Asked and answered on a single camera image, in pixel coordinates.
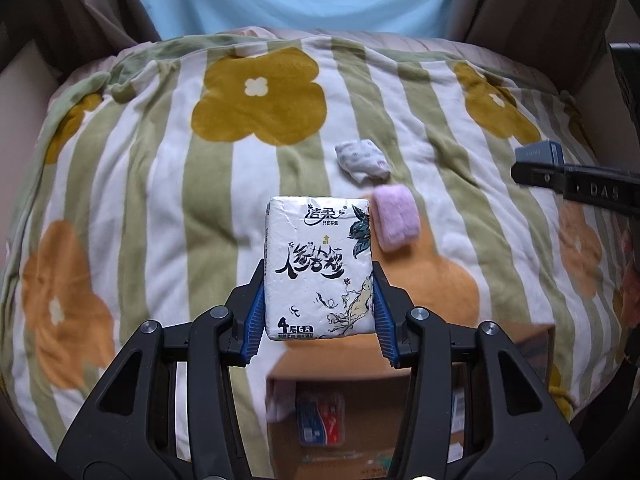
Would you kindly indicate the floral striped blanket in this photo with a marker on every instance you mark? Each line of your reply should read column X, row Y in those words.
column 160, row 200

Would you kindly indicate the blue and red packet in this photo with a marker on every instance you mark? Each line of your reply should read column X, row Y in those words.
column 320, row 417

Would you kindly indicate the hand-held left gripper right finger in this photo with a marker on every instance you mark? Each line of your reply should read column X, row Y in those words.
column 384, row 312

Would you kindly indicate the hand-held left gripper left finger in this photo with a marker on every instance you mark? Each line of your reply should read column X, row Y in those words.
column 253, row 312

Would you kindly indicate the beige curtain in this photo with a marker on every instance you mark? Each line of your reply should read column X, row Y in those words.
column 530, row 15
column 105, row 5

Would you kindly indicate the white patterned rolled sock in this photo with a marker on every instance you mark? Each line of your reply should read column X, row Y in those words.
column 361, row 159

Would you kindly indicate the pink rolled towel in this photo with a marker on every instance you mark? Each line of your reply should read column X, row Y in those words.
column 396, row 217

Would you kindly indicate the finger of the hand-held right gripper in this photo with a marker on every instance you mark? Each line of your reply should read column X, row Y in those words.
column 627, row 82
column 580, row 180

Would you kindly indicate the white printed tissue packet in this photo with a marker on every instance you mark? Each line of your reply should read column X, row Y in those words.
column 320, row 270

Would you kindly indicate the cardboard box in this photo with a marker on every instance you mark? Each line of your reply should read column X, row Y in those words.
column 345, row 360

